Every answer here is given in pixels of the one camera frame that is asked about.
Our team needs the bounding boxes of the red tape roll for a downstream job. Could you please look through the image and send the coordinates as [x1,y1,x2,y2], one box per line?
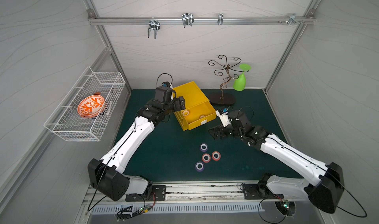
[212,151,221,161]
[202,153,211,163]

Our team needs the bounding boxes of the yellow plastic drawer cabinet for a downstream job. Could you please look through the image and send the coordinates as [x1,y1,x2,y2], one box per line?
[173,81,216,131]

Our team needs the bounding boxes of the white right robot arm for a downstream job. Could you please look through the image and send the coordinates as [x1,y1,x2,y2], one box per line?
[208,108,345,214]

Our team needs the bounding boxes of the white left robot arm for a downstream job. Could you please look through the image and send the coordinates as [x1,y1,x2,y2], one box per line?
[87,84,185,201]

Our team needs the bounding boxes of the purple tape roll upper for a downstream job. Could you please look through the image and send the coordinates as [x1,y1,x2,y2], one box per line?
[200,144,208,152]

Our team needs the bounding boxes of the purple tape roll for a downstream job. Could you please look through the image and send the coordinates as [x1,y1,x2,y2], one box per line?
[200,144,208,152]
[195,161,204,172]

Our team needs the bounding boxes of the purple tape roll lower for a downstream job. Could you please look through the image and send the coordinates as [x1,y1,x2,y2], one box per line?
[195,161,204,172]

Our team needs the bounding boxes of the bronze scrollwork cup stand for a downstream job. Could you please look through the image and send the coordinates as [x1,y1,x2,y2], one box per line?
[208,55,242,106]

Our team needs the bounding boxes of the green plastic wine glass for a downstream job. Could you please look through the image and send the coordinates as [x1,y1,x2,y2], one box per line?
[233,64,251,91]

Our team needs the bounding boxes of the metal double hook left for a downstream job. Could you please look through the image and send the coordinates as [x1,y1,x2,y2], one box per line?
[148,19,160,39]

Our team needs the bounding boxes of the metal double hook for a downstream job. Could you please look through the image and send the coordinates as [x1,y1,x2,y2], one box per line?
[182,13,194,28]
[148,19,160,39]

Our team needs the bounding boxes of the metal double hook centre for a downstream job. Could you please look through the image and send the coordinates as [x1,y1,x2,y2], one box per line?
[182,13,194,28]

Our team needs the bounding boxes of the orange patterned bowl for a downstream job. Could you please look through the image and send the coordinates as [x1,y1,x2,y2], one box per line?
[77,94,106,118]

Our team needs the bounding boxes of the metal single hook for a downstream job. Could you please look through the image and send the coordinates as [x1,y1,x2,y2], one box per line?
[218,13,224,25]

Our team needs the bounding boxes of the metal hook right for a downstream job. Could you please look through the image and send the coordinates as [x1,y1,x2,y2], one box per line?
[278,14,305,25]

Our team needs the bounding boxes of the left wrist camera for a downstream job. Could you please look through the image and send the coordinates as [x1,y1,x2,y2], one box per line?
[162,81,173,100]

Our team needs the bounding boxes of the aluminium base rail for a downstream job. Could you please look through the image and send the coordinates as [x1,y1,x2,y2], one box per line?
[82,181,326,205]

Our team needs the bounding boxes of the aluminium horizontal rail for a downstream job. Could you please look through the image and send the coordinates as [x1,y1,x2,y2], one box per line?
[88,16,316,26]

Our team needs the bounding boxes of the white wire basket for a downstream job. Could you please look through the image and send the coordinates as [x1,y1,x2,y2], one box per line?
[44,67,125,142]

